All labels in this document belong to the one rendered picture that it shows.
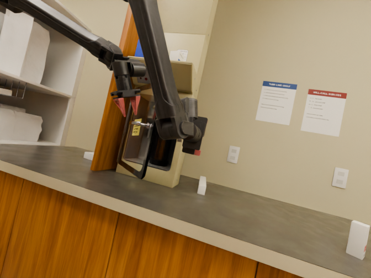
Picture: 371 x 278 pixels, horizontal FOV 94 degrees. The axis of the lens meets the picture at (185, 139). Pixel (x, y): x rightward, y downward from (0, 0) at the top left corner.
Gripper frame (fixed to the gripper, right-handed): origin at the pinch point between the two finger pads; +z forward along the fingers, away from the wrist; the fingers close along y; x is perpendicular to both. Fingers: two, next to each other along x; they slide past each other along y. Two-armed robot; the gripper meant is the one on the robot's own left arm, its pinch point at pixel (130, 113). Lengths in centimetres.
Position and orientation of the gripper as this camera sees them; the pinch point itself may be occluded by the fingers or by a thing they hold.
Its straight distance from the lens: 74.4
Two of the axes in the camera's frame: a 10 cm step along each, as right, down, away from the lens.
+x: 6.1, 1.0, -7.9
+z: 1.3, 9.6, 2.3
